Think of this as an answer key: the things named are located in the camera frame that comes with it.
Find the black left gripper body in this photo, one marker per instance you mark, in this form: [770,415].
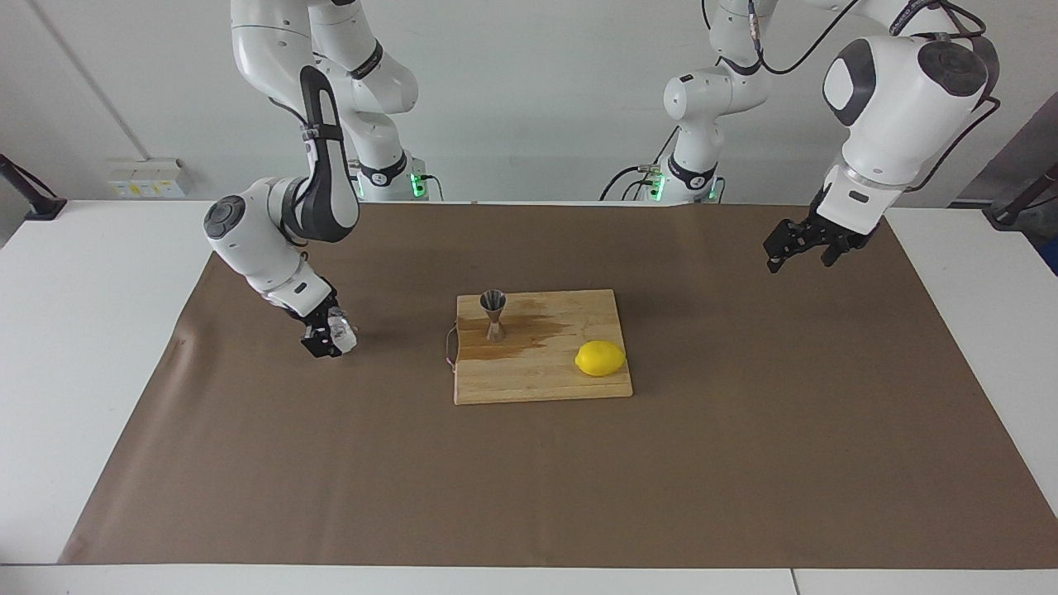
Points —
[826,233]

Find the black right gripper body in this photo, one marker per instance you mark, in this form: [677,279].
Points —
[312,307]

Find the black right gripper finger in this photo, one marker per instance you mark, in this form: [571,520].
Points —
[318,340]

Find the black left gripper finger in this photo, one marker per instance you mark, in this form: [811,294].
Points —
[789,241]
[835,252]

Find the steel double jigger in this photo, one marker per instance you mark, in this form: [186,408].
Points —
[493,302]

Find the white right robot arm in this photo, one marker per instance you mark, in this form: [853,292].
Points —
[248,235]

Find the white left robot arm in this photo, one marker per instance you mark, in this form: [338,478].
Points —
[893,124]

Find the black clamp stand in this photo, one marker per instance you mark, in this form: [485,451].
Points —
[1012,213]
[37,202]

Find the dark grey background panel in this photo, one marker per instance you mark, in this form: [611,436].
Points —
[1017,157]

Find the blue object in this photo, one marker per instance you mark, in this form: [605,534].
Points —
[1053,258]

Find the wooden cutting board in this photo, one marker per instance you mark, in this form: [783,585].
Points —
[537,380]

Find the yellow lemon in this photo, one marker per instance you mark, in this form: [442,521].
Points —
[600,359]

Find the brown paper table mat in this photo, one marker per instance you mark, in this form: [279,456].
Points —
[529,479]

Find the white wall socket panel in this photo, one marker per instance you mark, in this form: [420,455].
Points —
[147,180]

